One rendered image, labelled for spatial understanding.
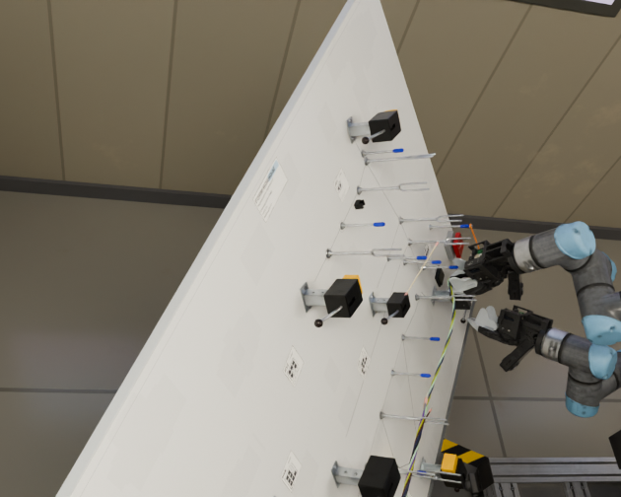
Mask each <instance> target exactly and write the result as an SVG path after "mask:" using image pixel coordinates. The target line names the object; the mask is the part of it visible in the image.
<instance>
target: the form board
mask: <svg viewBox="0 0 621 497"><path fill-rule="evenodd" d="M392 109H397V110H398V115H399V121H400V126H401V132H400V133H399V134H398V135H397V136H396V137H395V138H394V139H393V140H392V141H385V142H376V143H373V142H372V139H371V140H370V141H369V143H368V144H366V145H365V144H363V143H362V138H363V137H370V136H371V135H362V136H356V137H357V140H356V141H355V142H353V143H352V144H351V140H350V136H349V131H348V126H347V122H346V120H347V119H348V118H350V117H351V116H352V119H353V123H359V122H368V121H369V120H370V119H371V118H373V117H374V116H375V115H376V114H377V113H378V112H383V111H386V110H392ZM400 148H402V149H404V151H403V152H402V153H382V154H372V155H366V156H365V157H367V158H368V159H370V160H373V159H385V158H396V157H404V156H414V155H426V154H428V151H427V148H426V144H425V141H424V138H423V135H422V132H421V129H420V126H419V122H418V119H417V116H416V113H415V110H414V107H413V104H412V101H411V98H410V95H409V92H408V89H407V85H406V82H405V79H404V76H403V73H402V70H401V66H400V63H399V60H398V57H397V54H396V51H395V48H394V44H393V41H392V38H391V35H390V32H389V29H388V25H387V22H386V19H385V16H384V13H383V10H382V6H381V3H380V0H348V1H347V2H346V4H345V6H344V7H343V9H342V11H341V13H340V14H339V16H338V18H337V19H336V21H335V23H334V24H333V26H332V28H331V30H330V31H329V33H328V35H327V36H326V38H325V40H324V41H323V43H322V45H321V47H320V48H319V50H318V52H317V53H316V55H315V57H314V58H313V60H312V62H311V64H310V66H309V68H308V69H307V71H306V73H305V74H304V76H303V78H302V80H301V81H300V83H299V85H298V86H297V88H296V90H295V91H294V93H293V95H292V96H291V97H290V99H289V101H288V102H287V104H286V106H285V107H284V109H283V111H282V112H281V114H280V116H279V118H278V119H277V121H276V123H275V124H274V126H273V128H272V129H271V131H270V133H269V135H268V136H267V138H266V140H265V141H264V143H263V145H262V146H261V148H260V150H259V152H258V153H257V155H256V157H255V158H254V160H253V162H252V163H251V165H250V167H249V169H248V170H247V172H246V174H245V175H244V177H243V179H242V180H241V183H240V185H239V186H238V188H237V190H236V191H235V193H234V195H233V196H232V198H231V200H230V202H229V203H228V205H227V207H226V208H225V210H224V212H223V213H222V215H221V217H220V219H219V220H218V222H217V224H216V225H215V227H214V229H213V230H212V232H211V234H210V236H209V237H208V239H207V241H206V242H205V244H204V246H203V247H202V249H201V251H200V252H199V254H198V255H197V257H196V258H195V260H194V262H193V263H192V265H191V267H190V268H189V270H188V272H187V274H186V275H185V277H184V279H183V280H182V282H181V284H180V285H179V287H178V289H177V291H176V292H175V294H174V296H173V297H172V300H171V301H170V303H169V305H168V307H167V308H166V310H165V312H164V313H163V315H162V317H161V318H160V320H159V322H158V324H157V325H156V327H155V329H154V330H153V332H152V334H151V335H150V337H149V339H148V341H147V342H146V344H145V346H144V347H143V349H142V351H141V352H140V354H139V356H138V358H137V359H136V361H135V363H134V364H133V366H132V368H131V369H130V371H129V373H128V375H127V376H126V378H125V380H124V381H123V383H122V385H121V386H120V388H119V390H118V392H117V393H116V395H115V397H114V398H113V400H112V402H111V403H110V405H109V407H108V409H107V410H106V412H105V414H104V415H103V418H102V419H101V421H100V423H99V424H98V426H97V428H96V430H95V431H94V433H93V435H92V436H91V438H90V440H89V441H88V443H87V445H86V447H85V448H84V450H83V452H82V453H81V454H80V456H79V457H78V459H77V461H76V463H75V464H74V466H73V468H72V469H71V471H70V473H69V474H68V476H67V478H66V480H65V481H64V483H63V485H62V486H61V488H60V490H59V491H58V493H57V495H56V497H274V496H276V497H362V495H361V492H360V489H359V487H358V486H357V485H350V484H344V483H340V486H339V488H337V486H336V483H335V481H334V478H333V475H332V473H331V469H332V467H333V465H334V463H335V461H337V462H338V465H339V466H342V467H349V468H355V469H361V470H364V469H365V463H366V462H368V459H369V457H370V455H372V456H379V457H386V458H394V459H395V460H396V463H397V465H398V466H399V467H400V468H402V469H408V467H409V463H410V458H411V455H412V451H413V446H414V442H415V439H416V434H417V431H418V427H419V423H420V421H417V420H408V419H399V418H390V417H384V418H383V419H382V420H380V412H381V411H382V412H383V413H384V414H390V415H400V416H409V417H422V414H423V409H424V408H423V405H424V400H425V397H426V393H427V396H428V392H429V389H430V387H431V383H432V380H433V378H434V375H435V373H436V370H437V368H438V365H439V362H440V360H441V356H442V353H443V351H444V348H445V344H446V342H447V339H448V335H449V328H450V324H451V317H452V302H435V305H434V306H433V304H432V302H431V299H419V300H418V301H416V300H415V294H416V293H417V294H418V295H419V296H432V295H433V290H434V286H436V288H437V289H438V290H440V291H447V290H448V288H449V286H448V279H449V277H450V276H451V275H452V274H453V273H455V272H456V271H457V270H458V269H449V268H442V270H443V272H444V275H445V277H444V281H443V285H441V287H439V286H438V284H437V281H436V279H435V276H436V272H437V268H426V269H425V270H423V269H422V270H421V268H422V266H423V264H424V263H407V264H405V266H404V265H403V259H392V260H390V261H387V259H386V257H375V256H373V255H369V254H362V255H333V256H331V257H330V258H327V257H326V250H327V249H330V250H331V251H370V250H372V249H402V250H381V251H374V254H404V255H405V256H425V255H424V248H425V246H426V244H412V245H411V246H409V245H408V239H410V240H412V241H427V240H428V238H429V241H438V240H440V241H442V240H445V239H446V237H447V234H448V231H452V228H433V229H431V231H430V230H429V225H430V224H431V225H432V226H450V222H437V221H412V222H403V223H402V224H401V225H400V224H399V217H400V216H401V218H403V219H418V218H435V217H439V216H443V215H448V213H447V210H446V208H445V204H444V201H443V198H442V195H441V192H440V189H439V186H438V182H437V179H436V176H435V173H434V170H433V167H432V163H431V160H430V158H427V159H415V160H398V161H386V162H374V163H369V164H368V165H367V166H366V165H365V162H364V160H365V157H364V158H363V157H362V155H361V152H362V150H364V151H366V152H376V151H387V150H393V149H400ZM275 157H277V159H278V161H279V163H280V165H281V167H282V169H283V171H284V173H285V175H286V177H287V179H288V181H287V183H286V185H285V187H284V189H283V191H282V193H281V195H280V197H279V199H278V201H277V203H276V205H275V207H274V209H273V211H272V213H271V214H270V216H269V218H268V220H267V222H266V224H265V222H264V220H263V219H262V217H261V215H260V213H259V211H258V210H257V208H256V206H255V204H254V202H253V201H252V198H253V196H254V194H255V193H256V192H257V190H258V188H259V186H260V184H261V183H262V181H263V179H264V177H265V175H266V174H267V172H268V170H269V168H270V166H271V164H272V163H273V161H274V159H275ZM341 167H342V169H343V171H344V174H345V176H346V179H347V180H348V182H349V185H350V187H349V190H348V192H347V194H346V197H345V199H344V201H343V203H341V200H340V198H339V196H338V194H337V191H336V189H335V187H334V185H333V183H334V181H335V179H336V177H337V175H338V173H339V170H340V168H341ZM425 181H426V182H427V184H412V185H402V186H400V188H402V189H417V188H430V190H419V191H401V190H397V189H394V190H377V191H362V193H361V194H360V195H358V193H357V186H359V187H361V188H374V187H390V186H399V185H400V184H401V183H410V182H425ZM357 199H361V200H363V199H364V201H365V203H366V205H363V206H364V209H355V207H354V203H355V201H356V200H357ZM341 222H343V223H345V225H346V224H373V223H376V222H384V223H385V226H383V227H374V226H367V227H345V228H344V229H343V230H341V229H340V223H341ZM405 256H404V257H405ZM420 270H421V272H420V274H419V275H418V277H417V279H416V280H415V282H414V283H413V281H414V279H415V278H416V276H417V274H418V273H419V271H420ZM344 275H359V277H360V282H361V286H362V290H363V294H362V297H363V302H362V303H361V305H360V306H359V307H358V309H357V310H356V312H355V313H354V314H353V315H352V316H351V317H350V318H329V319H327V320H325V321H324V322H323V325H322V327H315V326H314V321H315V320H317V319H320V320H322V319H323V318H324V317H326V316H327V315H328V313H327V309H326V306H312V307H311V308H310V310H309V311H308V312H307V313H306V310H305V306H304V302H303V299H302V295H301V291H300V288H301V287H302V286H303V285H304V283H305V282H307V283H308V287H309V289H329V287H330V286H331V285H332V284H333V282H334V281H335V280H336V279H342V278H343V277H344ZM412 283H413V285H412V287H411V288H410V286H411V284H412ZM409 288H410V290H409V292H408V296H409V301H410V306H411V307H410V309H409V310H408V312H407V314H406V315H405V317H404V318H391V319H389V320H388V323H387V324H386V325H383V324H381V322H380V321H381V319H383V318H388V312H377V313H376V314H375V316H374V317H373V315H372V310H371V306H370V302H369V296H370V295H371V294H372V292H374V295H375V298H390V296H391V295H392V293H393V292H407V291H408V289H409ZM470 310H471V308H470ZM470 310H467V311H466V315H465V319H466V322H465V323H461V322H460V320H461V319H462V318H463V314H464V310H455V317H454V325H453V328H452V333H451V336H450V340H449V344H448V349H447V352H446V354H445V357H444V361H443V363H442V365H441V368H440V370H439V372H438V376H437V379H436V381H435V385H434V388H433V391H432V393H431V398H430V401H429V403H428V409H427V413H426V415H425V417H426V416H427V414H428V412H429V410H430V409H431V407H433V408H432V411H431V413H430V414H429V416H428V417H432V418H441V419H446V415H447V411H448V406H449V399H450V395H451V390H452V386H453V382H454V378H455V373H456V369H457V365H458V360H459V356H460V352H461V348H462V343H463V339H464V335H465V331H466V327H467V323H468V321H467V318H469V314H470ZM402 334H404V335H405V336H411V337H439V338H440V341H432V340H425V339H404V340H403V341H402V340H401V335H402ZM292 345H294V347H295V348H296V350H297V351H298V353H299V354H300V356H301V357H302V359H303V360H304V362H305V363H304V365H303V368H302V370H301V372H300V375H299V378H298V380H297V383H296V386H295V387H293V385H292V384H291V383H290V381H289V380H288V379H287V377H286V376H285V374H284V373H283V372H282V371H283V368H284V366H285V363H286V361H287V358H288V356H289V353H290V351H291V348H292ZM363 346H364V347H365V349H366V351H367V353H368V355H369V356H370V358H371V362H370V365H369V368H368V371H367V374H366V377H365V380H363V378H362V376H361V374H360V373H359V371H358V369H357V368H356V365H357V362H358V359H359V356H360V353H361V350H362V347H363ZM391 370H393V371H394V372H397V373H411V374H430V375H431V377H430V378H422V377H418V376H405V375H395V376H393V377H392V376H391V374H390V373H391ZM291 450H292V451H293V453H294V454H295V456H296V457H297V458H298V460H299V461H300V463H301V464H302V468H301V470H300V473H299V476H298V478H297V481H296V484H295V486H294V489H293V492H292V493H291V492H290V490H289V489H288V488H287V486H286V485H285V484H284V482H283V481H282V480H281V478H280V476H281V473H282V471H283V468H284V466H285V463H286V460H287V458H288V455H289V453H290V451H291Z"/></svg>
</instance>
